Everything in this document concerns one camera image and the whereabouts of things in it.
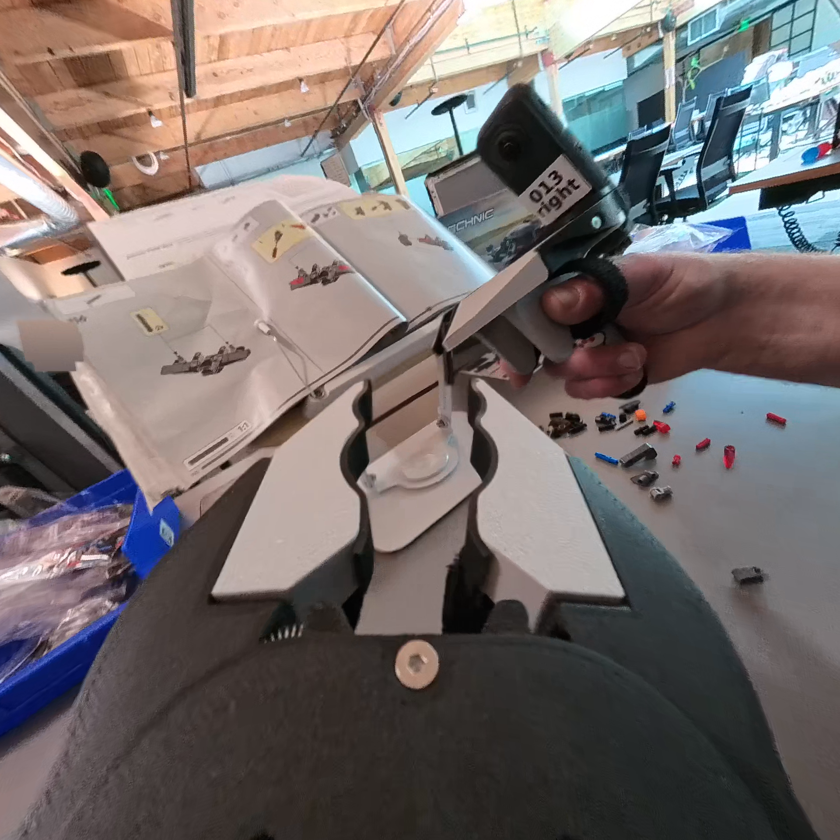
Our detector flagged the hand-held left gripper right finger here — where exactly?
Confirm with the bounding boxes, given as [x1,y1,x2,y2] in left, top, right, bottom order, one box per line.
[443,379,626,634]

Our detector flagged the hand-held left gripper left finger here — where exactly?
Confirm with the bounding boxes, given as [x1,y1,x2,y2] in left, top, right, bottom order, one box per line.
[210,379,376,608]

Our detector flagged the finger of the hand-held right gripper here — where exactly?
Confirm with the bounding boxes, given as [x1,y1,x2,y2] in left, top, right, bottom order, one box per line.
[441,251,550,353]
[451,314,544,382]

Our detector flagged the lego instruction booklet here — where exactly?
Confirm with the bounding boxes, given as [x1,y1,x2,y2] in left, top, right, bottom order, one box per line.
[42,174,500,513]

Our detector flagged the person's right forearm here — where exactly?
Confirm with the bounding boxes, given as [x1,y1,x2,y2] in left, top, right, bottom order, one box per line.
[725,249,840,391]

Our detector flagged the scattered small lego pieces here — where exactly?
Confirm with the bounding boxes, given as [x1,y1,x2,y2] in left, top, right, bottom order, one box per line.
[543,399,788,490]

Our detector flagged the lego set box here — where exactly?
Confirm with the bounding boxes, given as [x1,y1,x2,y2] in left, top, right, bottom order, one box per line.
[425,156,546,266]

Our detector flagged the person's right hand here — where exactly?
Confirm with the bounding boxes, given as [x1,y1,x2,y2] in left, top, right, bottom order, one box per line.
[508,252,731,400]

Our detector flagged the black office chair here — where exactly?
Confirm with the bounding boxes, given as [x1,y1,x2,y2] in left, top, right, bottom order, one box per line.
[676,85,756,221]
[620,125,673,227]

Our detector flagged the white book stand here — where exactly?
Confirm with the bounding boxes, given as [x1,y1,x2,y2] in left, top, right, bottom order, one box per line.
[302,308,480,553]

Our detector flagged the clear plastic bag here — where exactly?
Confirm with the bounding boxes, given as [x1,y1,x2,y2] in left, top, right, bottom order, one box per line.
[630,220,731,258]

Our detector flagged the pale office desk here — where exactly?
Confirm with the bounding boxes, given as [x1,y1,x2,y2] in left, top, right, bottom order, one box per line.
[728,141,840,211]

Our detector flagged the clear plastic bags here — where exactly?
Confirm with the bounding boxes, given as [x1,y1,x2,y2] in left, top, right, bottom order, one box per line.
[0,502,142,683]

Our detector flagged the dark grey case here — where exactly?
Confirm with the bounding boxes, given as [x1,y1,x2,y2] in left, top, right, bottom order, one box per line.
[0,343,126,496]

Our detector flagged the black ceiling light bar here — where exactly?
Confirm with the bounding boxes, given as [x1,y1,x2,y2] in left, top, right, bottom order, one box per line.
[172,0,198,99]

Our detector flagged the black coiled cable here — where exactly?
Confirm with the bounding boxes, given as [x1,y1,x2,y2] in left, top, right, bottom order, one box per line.
[777,203,816,253]

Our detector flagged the silver air duct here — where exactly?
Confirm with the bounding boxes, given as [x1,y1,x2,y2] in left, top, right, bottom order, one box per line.
[0,157,89,245]

